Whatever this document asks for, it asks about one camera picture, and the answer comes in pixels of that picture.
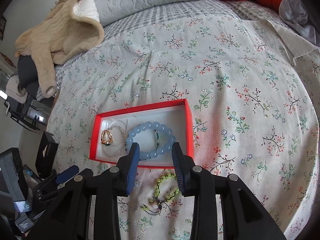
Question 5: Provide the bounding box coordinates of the clear crystal bead bracelet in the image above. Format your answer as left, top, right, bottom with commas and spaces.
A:
101, 125, 128, 158

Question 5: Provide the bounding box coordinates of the gold green stone ring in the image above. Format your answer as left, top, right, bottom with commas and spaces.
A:
100, 128, 114, 146

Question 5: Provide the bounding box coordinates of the green bead bracelet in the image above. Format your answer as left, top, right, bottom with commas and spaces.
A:
140, 172, 182, 216

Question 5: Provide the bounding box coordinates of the dark seed bead bracelet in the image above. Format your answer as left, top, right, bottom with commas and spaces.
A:
125, 129, 161, 156

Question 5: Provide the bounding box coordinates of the light blue bead bracelet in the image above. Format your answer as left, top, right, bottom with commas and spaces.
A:
125, 121, 176, 162

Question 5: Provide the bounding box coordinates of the black chair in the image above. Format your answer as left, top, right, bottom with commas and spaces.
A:
4, 56, 55, 131

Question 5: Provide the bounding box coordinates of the floral bed sheet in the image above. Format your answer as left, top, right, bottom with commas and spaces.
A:
48, 16, 319, 239

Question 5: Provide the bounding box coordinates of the red Ace box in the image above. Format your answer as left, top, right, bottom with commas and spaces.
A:
89, 99, 194, 168

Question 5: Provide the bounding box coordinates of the beige fleece jacket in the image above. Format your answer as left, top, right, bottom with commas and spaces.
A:
15, 0, 104, 98

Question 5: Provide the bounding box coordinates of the clear plastic bag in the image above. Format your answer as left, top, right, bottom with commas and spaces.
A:
279, 0, 319, 47

